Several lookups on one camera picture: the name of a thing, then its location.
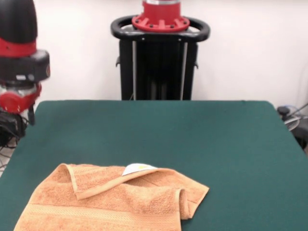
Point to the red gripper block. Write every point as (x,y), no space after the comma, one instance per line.
(14,102)

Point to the orange-brown terry towel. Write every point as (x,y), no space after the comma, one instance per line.
(108,204)

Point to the red robot base column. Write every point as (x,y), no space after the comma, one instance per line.
(161,16)

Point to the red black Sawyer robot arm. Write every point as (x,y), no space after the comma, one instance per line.
(16,36)

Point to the dark green table cloth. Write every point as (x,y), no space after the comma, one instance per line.
(216,144)

